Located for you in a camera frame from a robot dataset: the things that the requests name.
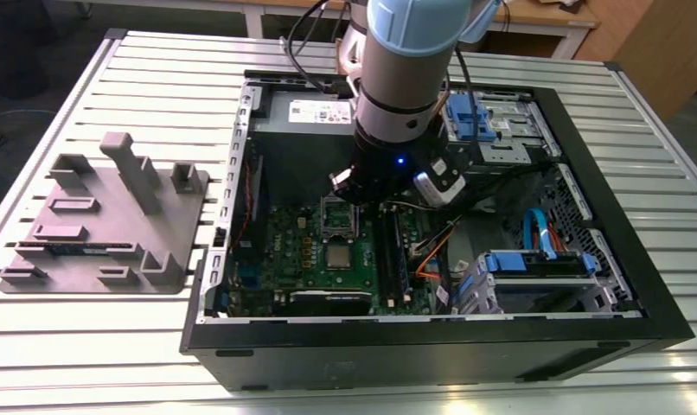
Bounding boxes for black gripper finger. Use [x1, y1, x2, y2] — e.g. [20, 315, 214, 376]
[328, 169, 362, 205]

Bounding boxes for metal socket cover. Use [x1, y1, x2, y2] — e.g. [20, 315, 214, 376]
[320, 196, 360, 239]

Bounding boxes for silver CPU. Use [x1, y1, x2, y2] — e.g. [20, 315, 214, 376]
[328, 246, 353, 269]

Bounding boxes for CPU socket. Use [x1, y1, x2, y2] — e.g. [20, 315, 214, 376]
[322, 240, 357, 272]

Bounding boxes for grey power supply unit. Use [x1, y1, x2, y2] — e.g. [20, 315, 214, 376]
[249, 90, 360, 198]

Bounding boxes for green motherboard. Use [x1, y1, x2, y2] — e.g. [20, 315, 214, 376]
[225, 189, 440, 317]

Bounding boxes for RAM slot white clips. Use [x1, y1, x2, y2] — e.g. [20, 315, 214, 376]
[377, 206, 397, 304]

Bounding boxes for metal drive cage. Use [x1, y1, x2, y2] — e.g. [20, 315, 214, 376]
[452, 248, 643, 316]
[440, 90, 563, 187]

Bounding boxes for black graphics card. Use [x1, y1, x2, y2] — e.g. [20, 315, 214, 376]
[272, 287, 374, 317]

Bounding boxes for hard disk in blue carrier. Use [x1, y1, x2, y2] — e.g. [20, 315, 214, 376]
[480, 252, 597, 278]

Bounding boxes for grey parts rack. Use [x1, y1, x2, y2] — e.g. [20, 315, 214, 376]
[0, 131, 211, 296]

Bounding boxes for black PC case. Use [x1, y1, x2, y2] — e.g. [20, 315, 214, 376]
[178, 67, 696, 393]

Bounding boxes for RAM stick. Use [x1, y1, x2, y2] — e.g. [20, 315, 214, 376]
[16, 241, 137, 257]

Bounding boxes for wooden cabinet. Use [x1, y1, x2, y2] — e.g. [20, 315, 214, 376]
[576, 0, 697, 125]

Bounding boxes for black cable bundle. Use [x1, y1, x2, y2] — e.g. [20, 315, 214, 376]
[414, 163, 561, 256]

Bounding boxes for blue plastic drive bracket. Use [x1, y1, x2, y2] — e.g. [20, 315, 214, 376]
[446, 93, 498, 143]

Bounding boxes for orange wire bundle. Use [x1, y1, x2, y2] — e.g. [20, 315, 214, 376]
[413, 248, 442, 284]

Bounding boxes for black camera cable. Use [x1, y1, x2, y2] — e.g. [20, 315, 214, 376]
[450, 45, 484, 152]

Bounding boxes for blue flat wire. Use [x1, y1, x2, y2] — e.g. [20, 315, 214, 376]
[523, 207, 563, 261]

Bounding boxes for black cable metal plug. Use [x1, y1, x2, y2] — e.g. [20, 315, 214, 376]
[278, 0, 353, 95]

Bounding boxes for wooden desk white frame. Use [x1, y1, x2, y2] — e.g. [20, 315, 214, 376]
[243, 0, 603, 60]

